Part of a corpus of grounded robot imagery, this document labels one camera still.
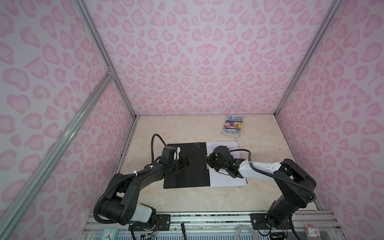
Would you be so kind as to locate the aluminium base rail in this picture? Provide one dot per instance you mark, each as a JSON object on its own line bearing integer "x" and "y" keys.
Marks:
{"x": 239, "y": 225}

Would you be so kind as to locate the aluminium frame corner post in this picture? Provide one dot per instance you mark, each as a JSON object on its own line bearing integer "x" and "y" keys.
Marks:
{"x": 326, "y": 23}
{"x": 91, "y": 26}

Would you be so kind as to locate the printed sheet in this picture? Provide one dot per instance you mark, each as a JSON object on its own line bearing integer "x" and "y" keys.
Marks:
{"x": 222, "y": 178}

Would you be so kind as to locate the colourful treehouse book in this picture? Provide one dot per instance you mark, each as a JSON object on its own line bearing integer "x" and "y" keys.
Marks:
{"x": 233, "y": 126}

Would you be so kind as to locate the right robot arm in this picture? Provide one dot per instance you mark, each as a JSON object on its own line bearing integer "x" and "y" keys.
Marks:
{"x": 296, "y": 185}

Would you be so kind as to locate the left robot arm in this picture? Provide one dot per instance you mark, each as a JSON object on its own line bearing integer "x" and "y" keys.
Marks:
{"x": 119, "y": 203}

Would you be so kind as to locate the aluminium frame corner post left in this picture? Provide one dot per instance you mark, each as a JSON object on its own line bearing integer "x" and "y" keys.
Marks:
{"x": 91, "y": 26}

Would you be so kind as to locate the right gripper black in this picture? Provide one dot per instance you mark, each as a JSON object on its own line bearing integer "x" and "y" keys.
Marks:
{"x": 209, "y": 159}

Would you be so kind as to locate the aluminium frame corner post right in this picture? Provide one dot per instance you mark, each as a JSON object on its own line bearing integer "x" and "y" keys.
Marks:
{"x": 326, "y": 23}

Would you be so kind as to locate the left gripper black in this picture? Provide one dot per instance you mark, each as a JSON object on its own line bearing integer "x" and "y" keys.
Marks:
{"x": 183, "y": 164}

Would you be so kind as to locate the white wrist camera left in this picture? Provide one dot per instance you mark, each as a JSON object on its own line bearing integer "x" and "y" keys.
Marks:
{"x": 177, "y": 152}

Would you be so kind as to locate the blue and black file folder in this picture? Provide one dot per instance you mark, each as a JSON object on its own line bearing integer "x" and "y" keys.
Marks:
{"x": 194, "y": 175}

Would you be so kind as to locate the small teal alarm clock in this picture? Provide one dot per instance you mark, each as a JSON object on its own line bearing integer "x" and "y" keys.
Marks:
{"x": 110, "y": 234}

